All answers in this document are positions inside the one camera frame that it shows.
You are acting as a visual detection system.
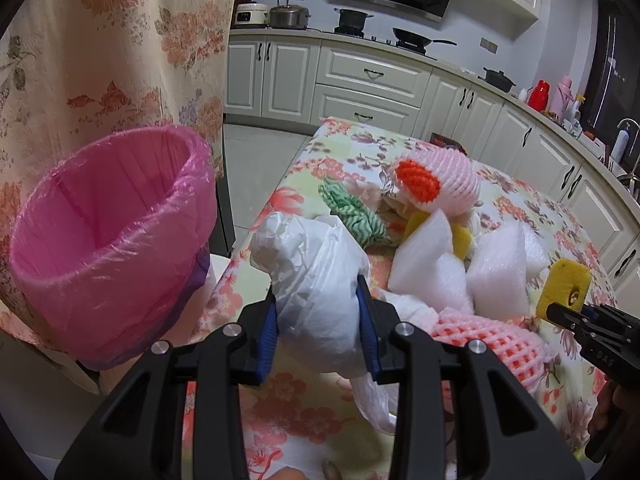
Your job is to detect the yellow sponge with hole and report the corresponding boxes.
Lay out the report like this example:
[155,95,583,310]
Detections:
[536,258,591,320]

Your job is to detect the white foam block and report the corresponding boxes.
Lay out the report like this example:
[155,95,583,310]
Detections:
[466,221,550,322]
[387,210,473,313]

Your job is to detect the white plastic bag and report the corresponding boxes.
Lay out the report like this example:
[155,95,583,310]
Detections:
[250,211,396,434]

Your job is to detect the pink lined trash bin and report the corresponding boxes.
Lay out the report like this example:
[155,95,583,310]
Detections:
[9,125,217,370]

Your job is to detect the person's right hand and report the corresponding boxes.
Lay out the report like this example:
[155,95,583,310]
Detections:
[588,380,617,436]

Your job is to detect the person's left hand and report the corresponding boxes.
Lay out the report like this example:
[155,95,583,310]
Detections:
[268,460,343,480]

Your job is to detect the pink foam net front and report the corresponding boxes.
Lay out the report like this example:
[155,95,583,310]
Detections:
[426,308,550,396]

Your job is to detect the steel sink faucet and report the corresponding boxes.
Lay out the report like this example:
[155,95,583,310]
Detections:
[617,117,639,193]

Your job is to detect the yellow sponge middle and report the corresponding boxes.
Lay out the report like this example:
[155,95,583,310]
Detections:
[402,211,480,260]

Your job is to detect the white crumpled tissue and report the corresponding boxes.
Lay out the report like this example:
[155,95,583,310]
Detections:
[380,289,438,334]

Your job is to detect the white pump bottle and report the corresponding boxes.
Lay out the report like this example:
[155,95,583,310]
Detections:
[611,128,629,164]

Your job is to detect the pink thermos bottle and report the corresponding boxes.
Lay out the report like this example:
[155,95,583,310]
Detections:
[555,76,574,122]

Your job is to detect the pink foam net with orange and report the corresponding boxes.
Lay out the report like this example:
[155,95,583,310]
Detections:
[390,144,480,217]

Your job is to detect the red thermos jug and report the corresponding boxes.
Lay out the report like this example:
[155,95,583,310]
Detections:
[527,79,550,113]

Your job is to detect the dark red floor bin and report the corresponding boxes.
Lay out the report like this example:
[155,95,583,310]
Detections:
[430,132,466,154]

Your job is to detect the black casserole pot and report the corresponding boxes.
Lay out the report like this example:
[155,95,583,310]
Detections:
[484,68,515,93]

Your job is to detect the black frying pan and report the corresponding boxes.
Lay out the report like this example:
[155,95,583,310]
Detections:
[393,27,458,55]

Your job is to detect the white lower cabinets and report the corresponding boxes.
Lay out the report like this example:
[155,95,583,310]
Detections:
[224,29,639,309]

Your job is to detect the black stock pot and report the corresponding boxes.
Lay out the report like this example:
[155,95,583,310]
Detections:
[334,8,372,38]

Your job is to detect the floral curtain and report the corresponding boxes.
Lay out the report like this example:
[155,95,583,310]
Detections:
[0,0,243,356]

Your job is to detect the steel pressure cooker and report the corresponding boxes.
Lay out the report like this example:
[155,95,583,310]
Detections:
[268,2,310,30]

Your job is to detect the white rice cooker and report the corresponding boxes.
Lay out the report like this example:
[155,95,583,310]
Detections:
[233,2,269,28]

